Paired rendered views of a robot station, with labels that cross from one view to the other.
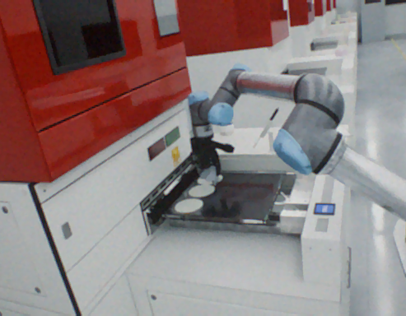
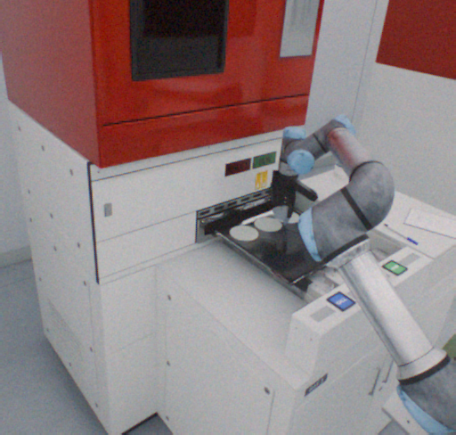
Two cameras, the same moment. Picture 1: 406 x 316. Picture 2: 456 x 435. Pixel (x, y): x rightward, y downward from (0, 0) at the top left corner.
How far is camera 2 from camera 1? 0.43 m
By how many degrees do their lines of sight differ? 22
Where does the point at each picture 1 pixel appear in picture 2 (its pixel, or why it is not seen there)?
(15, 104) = (90, 97)
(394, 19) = not seen: outside the picture
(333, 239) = (316, 332)
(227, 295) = (218, 329)
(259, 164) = not seen: hidden behind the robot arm
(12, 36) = (100, 42)
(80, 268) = (110, 244)
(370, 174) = (370, 291)
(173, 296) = (182, 305)
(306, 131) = (326, 220)
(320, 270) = (299, 353)
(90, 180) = (147, 176)
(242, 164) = not seen: hidden behind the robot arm
